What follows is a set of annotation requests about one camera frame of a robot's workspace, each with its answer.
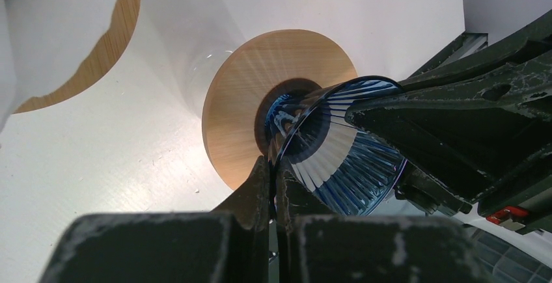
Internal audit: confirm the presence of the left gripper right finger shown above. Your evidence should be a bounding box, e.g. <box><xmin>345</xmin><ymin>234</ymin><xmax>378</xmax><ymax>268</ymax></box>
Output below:
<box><xmin>276</xmin><ymin>170</ymin><xmax>337</xmax><ymax>282</ymax></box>

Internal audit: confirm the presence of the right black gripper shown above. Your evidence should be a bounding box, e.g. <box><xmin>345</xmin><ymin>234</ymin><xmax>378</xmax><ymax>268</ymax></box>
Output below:
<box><xmin>344</xmin><ymin>9</ymin><xmax>552</xmax><ymax>236</ymax></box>

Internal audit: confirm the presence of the blue ribbed dripper cone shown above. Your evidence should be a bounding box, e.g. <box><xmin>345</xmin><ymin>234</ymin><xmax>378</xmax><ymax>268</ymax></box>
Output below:
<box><xmin>264</xmin><ymin>76</ymin><xmax>407</xmax><ymax>215</ymax></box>

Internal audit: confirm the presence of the wooden dripper ring holder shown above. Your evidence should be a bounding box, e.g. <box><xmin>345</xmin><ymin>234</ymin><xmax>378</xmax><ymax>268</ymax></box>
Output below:
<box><xmin>16</xmin><ymin>0</ymin><xmax>141</xmax><ymax>113</ymax></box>

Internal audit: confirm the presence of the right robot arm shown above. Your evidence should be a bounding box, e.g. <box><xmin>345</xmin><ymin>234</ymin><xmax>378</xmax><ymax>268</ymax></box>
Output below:
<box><xmin>345</xmin><ymin>12</ymin><xmax>551</xmax><ymax>282</ymax></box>

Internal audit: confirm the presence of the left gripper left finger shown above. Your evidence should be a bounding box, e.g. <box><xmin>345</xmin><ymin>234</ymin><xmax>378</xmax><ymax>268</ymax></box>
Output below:
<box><xmin>214</xmin><ymin>156</ymin><xmax>270</xmax><ymax>282</ymax></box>

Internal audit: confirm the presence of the clear glass carafe brown band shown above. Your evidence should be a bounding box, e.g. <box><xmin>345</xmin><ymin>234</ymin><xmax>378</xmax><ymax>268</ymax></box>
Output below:
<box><xmin>180</xmin><ymin>46</ymin><xmax>235</xmax><ymax>118</ymax></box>

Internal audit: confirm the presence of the white paper coffee filter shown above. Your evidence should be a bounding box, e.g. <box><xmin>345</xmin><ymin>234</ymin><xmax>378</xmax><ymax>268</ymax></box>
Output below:
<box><xmin>1</xmin><ymin>0</ymin><xmax>117</xmax><ymax>126</ymax></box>

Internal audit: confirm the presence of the right aluminium frame post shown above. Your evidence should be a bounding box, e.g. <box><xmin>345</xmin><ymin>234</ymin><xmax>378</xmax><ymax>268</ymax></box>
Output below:
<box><xmin>409</xmin><ymin>32</ymin><xmax>488</xmax><ymax>78</ymax></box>

